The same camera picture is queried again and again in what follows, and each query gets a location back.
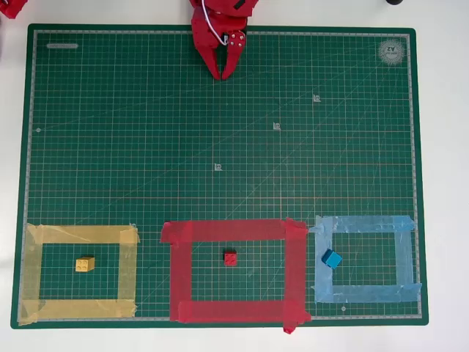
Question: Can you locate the red leader arm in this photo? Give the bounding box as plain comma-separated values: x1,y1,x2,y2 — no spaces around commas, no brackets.
0,0,29,19

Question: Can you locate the red tape square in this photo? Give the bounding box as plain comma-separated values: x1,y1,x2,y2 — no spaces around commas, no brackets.
160,217,313,334

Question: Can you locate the blue toy brick cube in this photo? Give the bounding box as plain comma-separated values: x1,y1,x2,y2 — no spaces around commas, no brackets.
320,249,344,269

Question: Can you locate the yellow toy brick cube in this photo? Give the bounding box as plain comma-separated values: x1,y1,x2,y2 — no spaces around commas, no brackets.
75,256,96,273

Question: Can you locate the blue tape square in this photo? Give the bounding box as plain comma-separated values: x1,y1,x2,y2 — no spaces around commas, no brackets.
309,214,423,304

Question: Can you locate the yellow tape square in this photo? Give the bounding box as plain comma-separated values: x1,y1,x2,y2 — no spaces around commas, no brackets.
17,222,141,326

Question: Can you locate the green cutting mat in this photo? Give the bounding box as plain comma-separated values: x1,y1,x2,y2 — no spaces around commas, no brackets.
10,23,429,330

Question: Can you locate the white robot arm cable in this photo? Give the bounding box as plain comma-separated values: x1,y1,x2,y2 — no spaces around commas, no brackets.
200,0,229,46

